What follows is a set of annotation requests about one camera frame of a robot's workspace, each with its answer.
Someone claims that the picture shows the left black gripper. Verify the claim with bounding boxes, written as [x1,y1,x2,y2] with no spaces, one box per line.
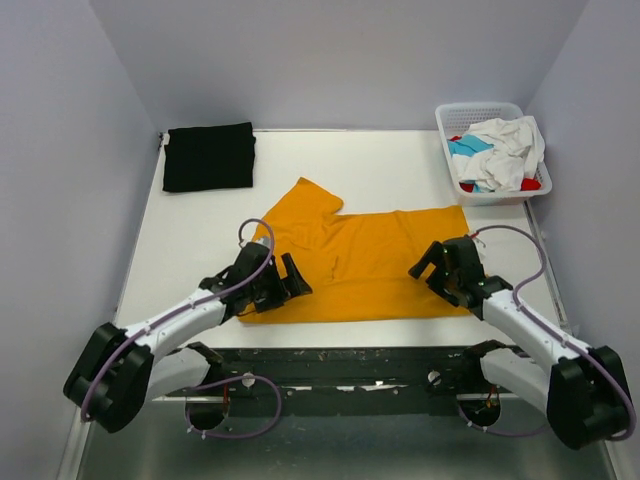
[248,253,310,313]

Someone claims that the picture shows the orange t shirt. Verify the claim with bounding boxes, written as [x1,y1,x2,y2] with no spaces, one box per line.
[240,178,469,324]

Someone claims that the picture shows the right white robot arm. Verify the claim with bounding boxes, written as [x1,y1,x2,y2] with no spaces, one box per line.
[409,235,638,450]

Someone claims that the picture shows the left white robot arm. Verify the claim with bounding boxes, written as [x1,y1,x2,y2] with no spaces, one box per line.
[63,241,313,433]

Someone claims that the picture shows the blue cloth in basket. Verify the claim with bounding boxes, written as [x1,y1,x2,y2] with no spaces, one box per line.
[447,135,493,193]

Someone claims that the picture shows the red cloth in basket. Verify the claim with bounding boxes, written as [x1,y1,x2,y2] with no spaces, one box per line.
[451,144,541,193]

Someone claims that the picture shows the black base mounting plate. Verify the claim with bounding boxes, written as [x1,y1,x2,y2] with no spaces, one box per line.
[178,342,494,417]

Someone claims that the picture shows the white t shirt in basket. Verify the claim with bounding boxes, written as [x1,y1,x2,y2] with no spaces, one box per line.
[462,116,545,177]

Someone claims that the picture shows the folded black t shirt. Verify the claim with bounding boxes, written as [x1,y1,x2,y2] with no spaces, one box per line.
[163,122,256,194]

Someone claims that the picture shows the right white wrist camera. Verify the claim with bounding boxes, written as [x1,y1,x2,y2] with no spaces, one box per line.
[472,235,487,262]

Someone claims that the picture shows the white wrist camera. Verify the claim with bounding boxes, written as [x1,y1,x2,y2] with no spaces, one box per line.
[255,236,275,248]
[472,235,487,262]

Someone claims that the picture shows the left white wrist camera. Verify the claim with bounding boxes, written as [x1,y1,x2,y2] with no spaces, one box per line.
[255,236,275,248]

